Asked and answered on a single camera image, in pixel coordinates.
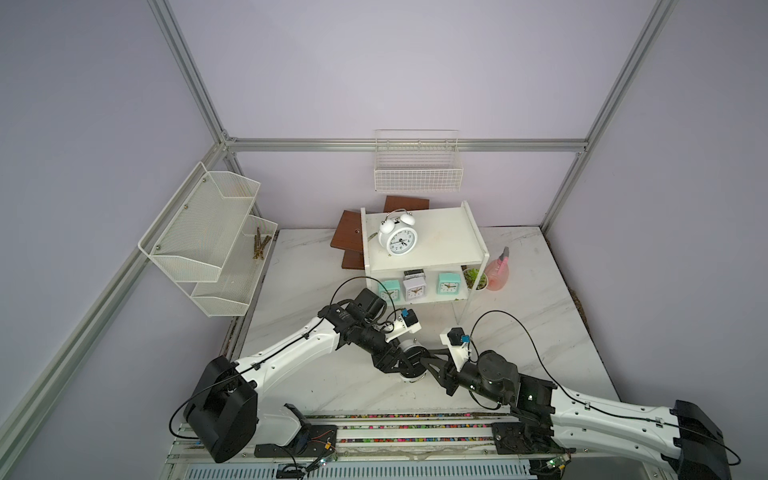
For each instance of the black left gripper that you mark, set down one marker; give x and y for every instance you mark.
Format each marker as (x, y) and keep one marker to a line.
(392, 356)

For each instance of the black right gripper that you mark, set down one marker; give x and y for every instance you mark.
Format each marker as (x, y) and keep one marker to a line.
(447, 375)

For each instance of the mint green alarm clock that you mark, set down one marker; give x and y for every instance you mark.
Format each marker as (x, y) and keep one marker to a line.
(449, 283)
(390, 290)

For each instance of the clear square alarm clock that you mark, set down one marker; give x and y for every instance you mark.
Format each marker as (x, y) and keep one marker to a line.
(415, 287)
(414, 273)

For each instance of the white twin-bell alarm clock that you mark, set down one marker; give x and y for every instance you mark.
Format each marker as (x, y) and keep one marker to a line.
(397, 234)

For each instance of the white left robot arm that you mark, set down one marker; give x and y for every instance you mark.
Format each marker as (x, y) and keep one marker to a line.
(223, 408)

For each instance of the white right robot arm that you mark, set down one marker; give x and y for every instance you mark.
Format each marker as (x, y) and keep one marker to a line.
(682, 439)

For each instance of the white two-tier shelf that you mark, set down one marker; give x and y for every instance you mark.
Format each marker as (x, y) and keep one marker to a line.
(448, 240)

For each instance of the green succulent in white pot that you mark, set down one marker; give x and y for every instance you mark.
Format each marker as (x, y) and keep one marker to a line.
(475, 279)

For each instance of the pink spray bottle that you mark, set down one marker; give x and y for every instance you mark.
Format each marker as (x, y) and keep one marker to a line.
(497, 271)

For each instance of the brown wooden step stand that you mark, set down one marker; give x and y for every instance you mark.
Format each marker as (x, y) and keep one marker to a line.
(348, 235)

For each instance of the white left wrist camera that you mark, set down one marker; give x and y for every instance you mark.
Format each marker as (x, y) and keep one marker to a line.
(406, 322)

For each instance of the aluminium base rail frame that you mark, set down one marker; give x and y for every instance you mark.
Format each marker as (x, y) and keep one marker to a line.
(408, 446)

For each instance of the white mesh lower wall bin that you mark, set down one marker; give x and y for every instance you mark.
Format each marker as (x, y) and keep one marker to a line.
(231, 295)

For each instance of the white mesh wall bin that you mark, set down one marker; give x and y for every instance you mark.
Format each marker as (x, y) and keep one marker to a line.
(191, 240)
(231, 295)

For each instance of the white wire wall basket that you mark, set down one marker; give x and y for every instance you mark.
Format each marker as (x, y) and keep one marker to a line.
(417, 161)

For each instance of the white mesh upper wall bin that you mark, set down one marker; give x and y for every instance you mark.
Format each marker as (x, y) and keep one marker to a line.
(191, 240)

